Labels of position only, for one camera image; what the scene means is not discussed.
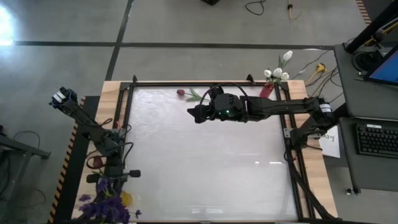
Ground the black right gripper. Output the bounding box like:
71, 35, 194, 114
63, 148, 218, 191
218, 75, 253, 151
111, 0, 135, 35
187, 92, 246, 124

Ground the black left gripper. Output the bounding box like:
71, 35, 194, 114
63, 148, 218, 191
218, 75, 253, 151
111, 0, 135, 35
86, 155, 142, 187

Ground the small purple flower bunch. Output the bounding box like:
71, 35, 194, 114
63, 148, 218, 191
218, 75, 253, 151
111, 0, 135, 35
95, 179, 111, 197

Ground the large purple flower bunch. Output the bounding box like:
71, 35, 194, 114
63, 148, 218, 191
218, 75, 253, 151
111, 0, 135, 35
77, 186, 142, 224

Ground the red glass vase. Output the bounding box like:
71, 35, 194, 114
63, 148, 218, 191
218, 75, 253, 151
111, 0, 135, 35
259, 82, 275, 99

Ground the black hazard-striped base platform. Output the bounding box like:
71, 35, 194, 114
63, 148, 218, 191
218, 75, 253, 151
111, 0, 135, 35
47, 95, 101, 224

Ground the grey metal stand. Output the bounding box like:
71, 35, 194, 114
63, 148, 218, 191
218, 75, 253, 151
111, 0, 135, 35
0, 124, 52, 224

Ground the white paper sheet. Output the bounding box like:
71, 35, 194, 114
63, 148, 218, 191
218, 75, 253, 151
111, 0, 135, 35
318, 126, 341, 159

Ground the grey desk with laptop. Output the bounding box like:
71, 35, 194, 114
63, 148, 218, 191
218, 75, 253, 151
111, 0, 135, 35
334, 43, 398, 121

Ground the grey desk with keyboard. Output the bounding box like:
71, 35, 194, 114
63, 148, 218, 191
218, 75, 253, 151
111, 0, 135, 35
338, 117, 398, 192

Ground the black keyboard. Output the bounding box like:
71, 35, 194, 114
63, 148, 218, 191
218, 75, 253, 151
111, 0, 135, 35
356, 123, 398, 159

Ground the laptop with blue screen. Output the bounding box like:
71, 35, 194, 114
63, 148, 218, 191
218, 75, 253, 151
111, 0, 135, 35
363, 46, 398, 86

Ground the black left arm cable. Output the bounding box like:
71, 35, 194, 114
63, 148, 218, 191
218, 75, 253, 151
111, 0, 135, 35
85, 117, 135, 170

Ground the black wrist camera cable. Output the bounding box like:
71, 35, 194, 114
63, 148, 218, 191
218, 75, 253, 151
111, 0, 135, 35
198, 82, 251, 105

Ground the black looped floor cable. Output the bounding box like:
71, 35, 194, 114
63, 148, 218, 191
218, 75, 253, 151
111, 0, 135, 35
244, 0, 266, 17

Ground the thin black floor cable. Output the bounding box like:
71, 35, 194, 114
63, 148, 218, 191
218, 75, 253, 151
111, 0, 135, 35
293, 49, 331, 79

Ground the yellow plug cable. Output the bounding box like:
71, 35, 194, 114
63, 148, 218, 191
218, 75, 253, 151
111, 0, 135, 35
304, 63, 328, 86

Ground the black floor cable bundle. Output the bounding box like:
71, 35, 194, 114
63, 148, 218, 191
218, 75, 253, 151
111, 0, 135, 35
310, 67, 345, 107

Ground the black corrugated cable conduit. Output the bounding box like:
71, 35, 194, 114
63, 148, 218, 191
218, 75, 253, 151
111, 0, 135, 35
285, 149, 336, 221

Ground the yellow hanging cable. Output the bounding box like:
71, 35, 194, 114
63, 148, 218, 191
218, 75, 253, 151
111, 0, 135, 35
287, 0, 304, 21

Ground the black coiled cable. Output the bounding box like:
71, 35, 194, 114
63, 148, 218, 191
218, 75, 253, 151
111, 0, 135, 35
352, 46, 379, 73

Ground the black upright rig post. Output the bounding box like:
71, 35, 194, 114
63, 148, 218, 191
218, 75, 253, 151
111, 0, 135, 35
344, 0, 398, 54

